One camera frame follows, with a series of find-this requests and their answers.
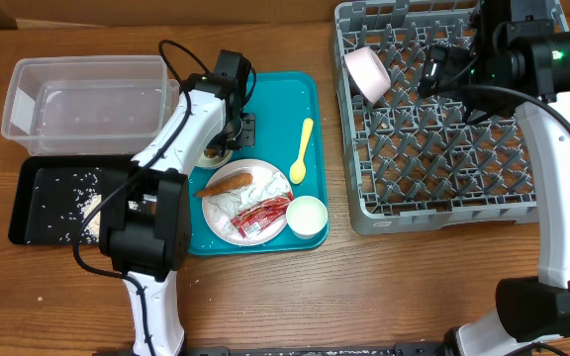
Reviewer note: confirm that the yellow plastic spoon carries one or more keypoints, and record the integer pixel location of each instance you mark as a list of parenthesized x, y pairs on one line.
[(297, 171)]

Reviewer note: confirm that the pink bowl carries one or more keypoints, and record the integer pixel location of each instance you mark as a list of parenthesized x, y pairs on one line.
[(368, 73)]

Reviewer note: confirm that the grey dishwasher rack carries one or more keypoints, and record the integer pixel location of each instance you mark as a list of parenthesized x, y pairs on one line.
[(410, 163)]

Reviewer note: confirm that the crumpled white napkin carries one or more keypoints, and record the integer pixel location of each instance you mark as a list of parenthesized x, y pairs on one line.
[(230, 204)]

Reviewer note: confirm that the spilled white rice pile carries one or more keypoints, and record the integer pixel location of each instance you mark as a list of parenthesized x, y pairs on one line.
[(89, 212)]

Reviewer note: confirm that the white cup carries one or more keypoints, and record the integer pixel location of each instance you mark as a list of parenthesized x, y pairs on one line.
[(307, 216)]

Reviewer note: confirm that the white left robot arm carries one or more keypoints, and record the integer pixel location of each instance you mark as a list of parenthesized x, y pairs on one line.
[(145, 220)]

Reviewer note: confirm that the red snack wrapper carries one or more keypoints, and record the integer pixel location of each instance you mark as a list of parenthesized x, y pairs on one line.
[(256, 219)]

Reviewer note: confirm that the clear plastic bin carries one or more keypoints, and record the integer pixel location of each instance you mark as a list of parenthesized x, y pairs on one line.
[(98, 104)]

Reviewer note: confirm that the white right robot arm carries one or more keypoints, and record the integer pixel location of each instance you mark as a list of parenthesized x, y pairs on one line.
[(518, 66)]

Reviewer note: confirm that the orange carrot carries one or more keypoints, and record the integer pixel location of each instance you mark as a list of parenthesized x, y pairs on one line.
[(229, 184)]

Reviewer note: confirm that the white bowl with food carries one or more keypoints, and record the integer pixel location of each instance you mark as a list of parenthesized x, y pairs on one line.
[(214, 163)]

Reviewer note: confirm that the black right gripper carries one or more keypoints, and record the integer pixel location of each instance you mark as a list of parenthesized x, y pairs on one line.
[(445, 63)]

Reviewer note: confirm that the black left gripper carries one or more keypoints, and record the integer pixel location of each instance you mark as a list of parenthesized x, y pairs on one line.
[(247, 137)]

